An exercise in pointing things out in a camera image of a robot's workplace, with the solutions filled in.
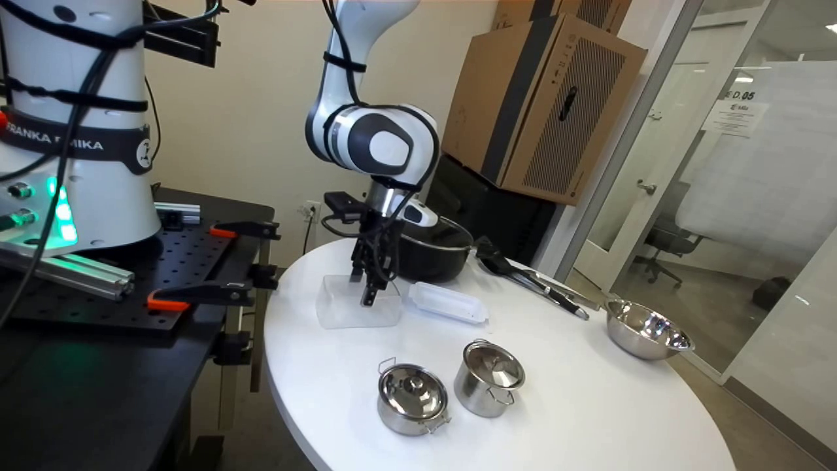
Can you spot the round white table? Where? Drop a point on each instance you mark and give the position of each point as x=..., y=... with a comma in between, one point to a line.
x=574, y=401

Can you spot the open small steel pot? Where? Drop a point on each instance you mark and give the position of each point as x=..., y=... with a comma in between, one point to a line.
x=486, y=378

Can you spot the white rectangular plastic lid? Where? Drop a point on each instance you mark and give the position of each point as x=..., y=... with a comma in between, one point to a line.
x=444, y=301

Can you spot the black perforated mounting table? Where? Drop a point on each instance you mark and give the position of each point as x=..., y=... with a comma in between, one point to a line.
x=100, y=379

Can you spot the office chair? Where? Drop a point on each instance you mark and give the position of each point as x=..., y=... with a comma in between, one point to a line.
x=668, y=235

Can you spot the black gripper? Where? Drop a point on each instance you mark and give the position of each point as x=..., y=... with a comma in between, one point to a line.
x=380, y=209

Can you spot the black frying pan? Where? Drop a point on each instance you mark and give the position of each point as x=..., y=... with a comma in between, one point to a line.
x=433, y=255

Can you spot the clear rectangular plastic container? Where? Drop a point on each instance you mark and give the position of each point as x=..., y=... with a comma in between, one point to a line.
x=341, y=303

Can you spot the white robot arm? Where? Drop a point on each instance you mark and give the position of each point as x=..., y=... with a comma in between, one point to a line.
x=393, y=144

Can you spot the orange handled clamp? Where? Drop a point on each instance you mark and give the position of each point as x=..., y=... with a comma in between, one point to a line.
x=214, y=294

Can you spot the steel mixing bowl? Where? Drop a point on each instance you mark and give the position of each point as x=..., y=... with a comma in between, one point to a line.
x=643, y=332

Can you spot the cardboard box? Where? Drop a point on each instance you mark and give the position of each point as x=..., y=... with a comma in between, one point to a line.
x=535, y=104

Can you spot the lidded small steel pot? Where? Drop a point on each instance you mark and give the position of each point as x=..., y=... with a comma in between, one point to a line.
x=412, y=401

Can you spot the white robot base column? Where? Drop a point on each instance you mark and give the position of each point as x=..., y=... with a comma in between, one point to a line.
x=74, y=142

